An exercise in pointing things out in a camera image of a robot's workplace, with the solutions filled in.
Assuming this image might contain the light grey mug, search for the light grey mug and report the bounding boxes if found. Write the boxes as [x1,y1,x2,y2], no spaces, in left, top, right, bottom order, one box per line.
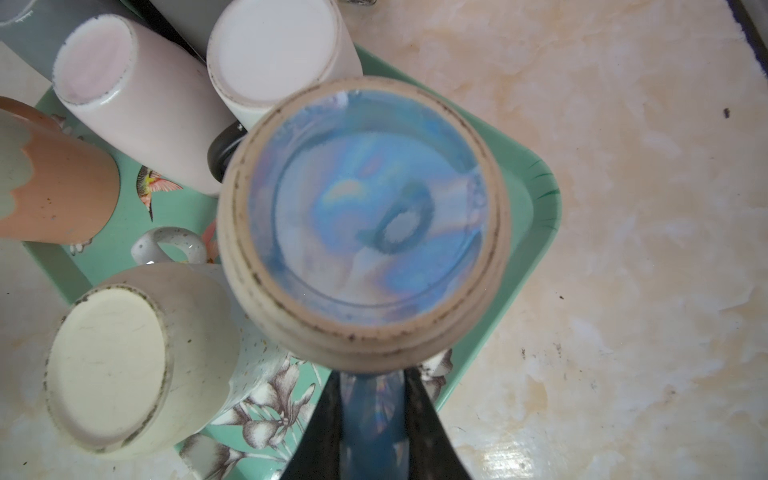
[1,0,146,80]

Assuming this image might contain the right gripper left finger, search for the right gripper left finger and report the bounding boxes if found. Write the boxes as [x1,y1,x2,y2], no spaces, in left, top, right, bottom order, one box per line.
[280,371,342,480]

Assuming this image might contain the cream speckled mug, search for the cream speckled mug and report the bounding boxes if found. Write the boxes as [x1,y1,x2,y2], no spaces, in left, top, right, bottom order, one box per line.
[44,227,288,460]

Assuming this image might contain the black white mug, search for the black white mug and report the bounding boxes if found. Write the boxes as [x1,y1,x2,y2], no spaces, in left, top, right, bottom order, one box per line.
[207,0,363,181]

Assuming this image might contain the orange cream scalloped mug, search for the orange cream scalloped mug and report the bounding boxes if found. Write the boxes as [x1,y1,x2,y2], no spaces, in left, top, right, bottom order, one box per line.
[1,97,120,245]

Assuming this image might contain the pink mug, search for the pink mug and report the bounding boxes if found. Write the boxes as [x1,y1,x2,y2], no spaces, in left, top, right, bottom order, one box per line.
[52,15,235,197]

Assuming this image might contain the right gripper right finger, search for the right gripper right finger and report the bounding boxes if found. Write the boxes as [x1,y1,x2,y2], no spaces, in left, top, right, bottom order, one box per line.
[404,367,471,480]

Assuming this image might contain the blue iridescent mug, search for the blue iridescent mug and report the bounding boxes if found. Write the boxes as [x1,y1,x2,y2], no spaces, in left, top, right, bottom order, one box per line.
[217,76,511,479]

